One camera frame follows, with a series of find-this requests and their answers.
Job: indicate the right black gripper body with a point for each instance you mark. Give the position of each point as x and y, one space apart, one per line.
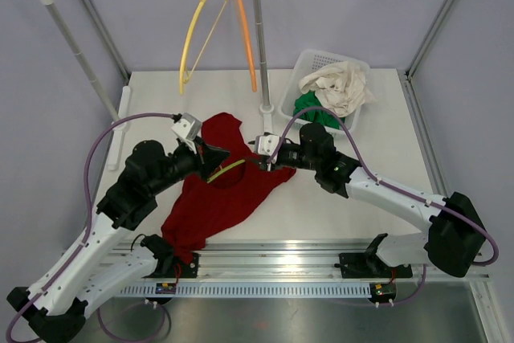
273 167

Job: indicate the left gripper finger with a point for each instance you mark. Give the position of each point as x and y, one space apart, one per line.
213 153
210 169

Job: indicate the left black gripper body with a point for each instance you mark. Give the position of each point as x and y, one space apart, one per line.
201 164

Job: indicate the green hanger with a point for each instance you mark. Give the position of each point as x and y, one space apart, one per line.
224 170

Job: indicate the red t shirt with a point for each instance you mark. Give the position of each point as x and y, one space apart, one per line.
205 209

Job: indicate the green t shirt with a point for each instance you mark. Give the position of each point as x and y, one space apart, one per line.
322 117

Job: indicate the white t shirt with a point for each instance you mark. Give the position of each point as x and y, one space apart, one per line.
340 87

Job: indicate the orange hanger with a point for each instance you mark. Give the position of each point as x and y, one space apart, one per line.
246 39

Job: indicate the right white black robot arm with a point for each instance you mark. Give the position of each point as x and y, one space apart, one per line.
449 232

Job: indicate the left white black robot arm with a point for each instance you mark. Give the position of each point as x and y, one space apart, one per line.
57 307

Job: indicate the white plastic basket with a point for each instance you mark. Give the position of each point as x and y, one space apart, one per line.
310 61

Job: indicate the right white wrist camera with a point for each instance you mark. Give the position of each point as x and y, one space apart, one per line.
266 144

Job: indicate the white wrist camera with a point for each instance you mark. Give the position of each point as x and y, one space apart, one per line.
266 144
186 128

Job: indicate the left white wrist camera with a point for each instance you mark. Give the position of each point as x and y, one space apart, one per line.
186 128

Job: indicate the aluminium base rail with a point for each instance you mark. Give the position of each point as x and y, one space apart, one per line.
283 270

